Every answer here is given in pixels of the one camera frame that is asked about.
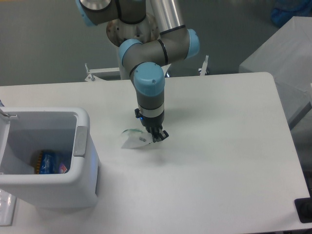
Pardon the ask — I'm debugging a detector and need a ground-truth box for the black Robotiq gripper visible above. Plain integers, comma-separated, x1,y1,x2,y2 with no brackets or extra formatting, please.
135,108,169,143

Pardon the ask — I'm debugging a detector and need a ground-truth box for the white plastic wrapper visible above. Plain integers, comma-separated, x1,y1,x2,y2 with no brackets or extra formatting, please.
120,129,153,149

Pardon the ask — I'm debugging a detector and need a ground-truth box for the clear crushed plastic bottle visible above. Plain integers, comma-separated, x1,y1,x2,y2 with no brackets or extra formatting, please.
41,152,70,174

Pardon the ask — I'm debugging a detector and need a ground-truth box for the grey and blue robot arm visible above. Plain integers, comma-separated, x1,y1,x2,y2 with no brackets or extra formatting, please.
76,0,200,142

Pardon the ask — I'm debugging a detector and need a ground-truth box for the white trash can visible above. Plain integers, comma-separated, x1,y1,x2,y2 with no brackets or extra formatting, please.
0,107,99,209

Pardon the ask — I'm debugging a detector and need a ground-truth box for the blue yellow snack packet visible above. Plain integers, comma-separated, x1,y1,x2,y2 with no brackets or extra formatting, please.
35,150,59,175

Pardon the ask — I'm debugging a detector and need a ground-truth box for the white covered side table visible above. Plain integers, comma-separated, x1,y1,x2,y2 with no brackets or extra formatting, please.
239,17,312,126

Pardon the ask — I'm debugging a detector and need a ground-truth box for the black device at table edge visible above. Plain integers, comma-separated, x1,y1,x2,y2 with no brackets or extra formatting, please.
294,197,312,223

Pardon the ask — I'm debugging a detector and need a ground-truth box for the clear plastic sheet holder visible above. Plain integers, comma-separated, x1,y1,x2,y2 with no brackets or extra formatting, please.
0,190,17,227

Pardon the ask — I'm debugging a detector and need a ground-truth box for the blue bag in background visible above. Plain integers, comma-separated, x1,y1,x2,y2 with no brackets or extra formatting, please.
270,0,312,28

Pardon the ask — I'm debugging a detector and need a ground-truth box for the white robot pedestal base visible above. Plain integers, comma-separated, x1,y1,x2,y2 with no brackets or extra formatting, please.
84,13,210,82

